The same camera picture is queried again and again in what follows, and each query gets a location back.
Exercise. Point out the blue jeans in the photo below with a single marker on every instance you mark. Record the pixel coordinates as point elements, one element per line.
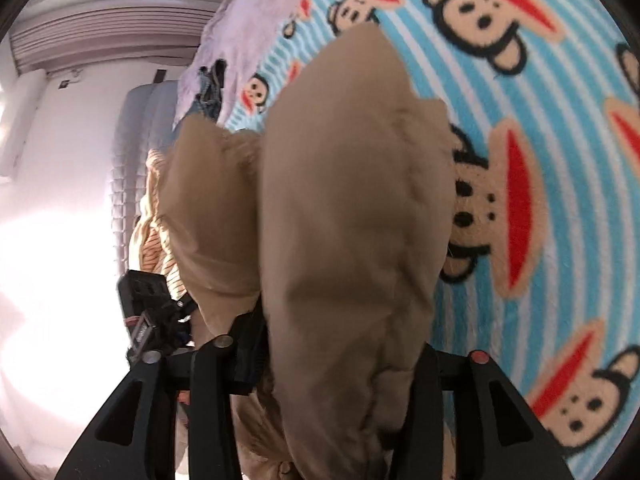
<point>210,90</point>

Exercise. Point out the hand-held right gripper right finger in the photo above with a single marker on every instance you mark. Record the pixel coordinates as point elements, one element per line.
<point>500,425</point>

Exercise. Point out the yellow striped cloth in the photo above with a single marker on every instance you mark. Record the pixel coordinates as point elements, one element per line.
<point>152,240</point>

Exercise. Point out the purple bedspread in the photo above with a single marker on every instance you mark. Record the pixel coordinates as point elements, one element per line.
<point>250,25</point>

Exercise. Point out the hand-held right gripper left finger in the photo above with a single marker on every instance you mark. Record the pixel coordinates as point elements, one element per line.
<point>210,400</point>

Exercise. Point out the monkey print striped blanket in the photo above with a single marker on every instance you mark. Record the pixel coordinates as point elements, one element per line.
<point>550,135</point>

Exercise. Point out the tan puffer jacket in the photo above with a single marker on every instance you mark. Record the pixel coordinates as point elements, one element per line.
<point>340,210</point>

